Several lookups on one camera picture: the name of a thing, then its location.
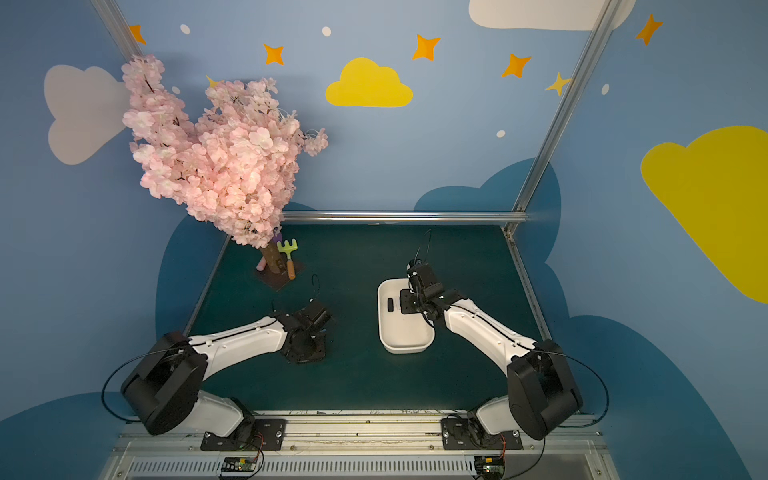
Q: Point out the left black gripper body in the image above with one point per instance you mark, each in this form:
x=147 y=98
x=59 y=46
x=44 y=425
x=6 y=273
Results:
x=318 y=315

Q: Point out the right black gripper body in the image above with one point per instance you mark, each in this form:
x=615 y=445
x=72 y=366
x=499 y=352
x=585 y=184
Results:
x=420 y=276

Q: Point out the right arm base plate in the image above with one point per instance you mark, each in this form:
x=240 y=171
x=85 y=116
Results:
x=458 y=433

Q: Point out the white storage box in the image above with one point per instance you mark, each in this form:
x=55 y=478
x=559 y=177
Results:
x=399 y=333

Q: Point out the pink cherry blossom tree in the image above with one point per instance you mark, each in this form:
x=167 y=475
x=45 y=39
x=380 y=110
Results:
x=234 y=167

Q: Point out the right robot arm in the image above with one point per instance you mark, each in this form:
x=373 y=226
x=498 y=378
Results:
x=541 y=390

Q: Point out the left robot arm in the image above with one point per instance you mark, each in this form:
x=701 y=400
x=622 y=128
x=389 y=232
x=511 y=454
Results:
x=165 y=389

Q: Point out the left circuit board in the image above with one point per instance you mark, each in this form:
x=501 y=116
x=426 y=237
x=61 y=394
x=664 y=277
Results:
x=238 y=466

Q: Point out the right circuit board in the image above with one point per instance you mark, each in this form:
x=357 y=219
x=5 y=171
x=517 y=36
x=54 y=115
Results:
x=489 y=468

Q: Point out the green toy rake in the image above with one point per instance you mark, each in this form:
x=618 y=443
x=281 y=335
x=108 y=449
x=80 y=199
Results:
x=287 y=247

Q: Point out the aluminium front rail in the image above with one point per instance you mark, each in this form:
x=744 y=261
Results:
x=348 y=444

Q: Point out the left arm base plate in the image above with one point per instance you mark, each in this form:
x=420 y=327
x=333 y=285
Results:
x=265 y=434

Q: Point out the circuit board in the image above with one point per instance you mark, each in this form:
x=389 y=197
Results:
x=489 y=468
x=238 y=466

